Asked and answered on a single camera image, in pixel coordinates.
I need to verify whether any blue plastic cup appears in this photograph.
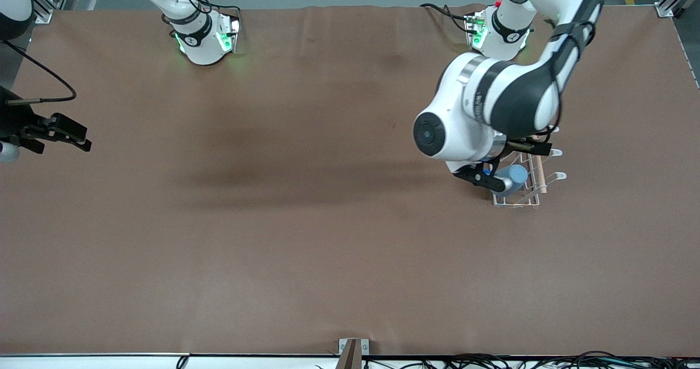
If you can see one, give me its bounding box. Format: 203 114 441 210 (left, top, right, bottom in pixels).
495 164 530 198

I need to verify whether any black right arm base cable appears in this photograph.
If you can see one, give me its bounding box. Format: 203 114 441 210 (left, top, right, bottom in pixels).
194 0 242 25

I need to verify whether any black arm base cable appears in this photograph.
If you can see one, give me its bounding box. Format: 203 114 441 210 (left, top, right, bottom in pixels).
194 0 242 25
420 3 476 33

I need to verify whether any black left arm base cable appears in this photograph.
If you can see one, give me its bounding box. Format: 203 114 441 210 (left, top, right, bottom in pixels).
420 3 476 33

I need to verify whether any black cable bundle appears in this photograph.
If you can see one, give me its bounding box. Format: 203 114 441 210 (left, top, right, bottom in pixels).
361 350 700 369

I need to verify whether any white wire cup holder rack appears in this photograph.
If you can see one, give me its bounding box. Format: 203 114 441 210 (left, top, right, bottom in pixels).
491 126 567 209

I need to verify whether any metal bracket with brown post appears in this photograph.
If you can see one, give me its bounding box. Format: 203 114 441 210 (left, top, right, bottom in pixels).
336 338 370 369

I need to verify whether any brown table mat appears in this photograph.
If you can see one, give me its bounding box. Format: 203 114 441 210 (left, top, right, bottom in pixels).
0 5 700 357

